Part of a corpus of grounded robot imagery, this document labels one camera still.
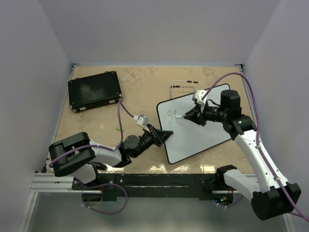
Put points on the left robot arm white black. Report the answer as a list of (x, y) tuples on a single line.
[(80, 157)]

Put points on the wire whiteboard stand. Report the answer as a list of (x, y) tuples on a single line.
[(174, 85)]

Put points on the white whiteboard with dark frame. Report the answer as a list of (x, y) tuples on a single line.
[(188, 138)]

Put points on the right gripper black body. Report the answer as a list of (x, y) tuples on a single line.
[(215, 114)]

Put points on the black flat case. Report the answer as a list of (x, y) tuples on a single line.
[(94, 91)]

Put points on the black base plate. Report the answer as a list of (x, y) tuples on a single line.
[(201, 186)]

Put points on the black white eraser tool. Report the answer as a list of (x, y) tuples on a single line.
[(97, 165)]

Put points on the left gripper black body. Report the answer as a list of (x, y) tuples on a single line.
[(147, 140)]

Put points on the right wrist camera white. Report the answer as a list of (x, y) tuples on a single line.
[(197, 98)]

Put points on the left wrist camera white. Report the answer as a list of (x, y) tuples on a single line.
[(142, 121)]

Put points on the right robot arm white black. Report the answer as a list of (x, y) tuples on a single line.
[(272, 194)]

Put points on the aluminium front rail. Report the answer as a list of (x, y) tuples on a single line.
[(48, 183)]

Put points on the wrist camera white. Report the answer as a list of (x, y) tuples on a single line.
[(197, 98), (142, 121)]

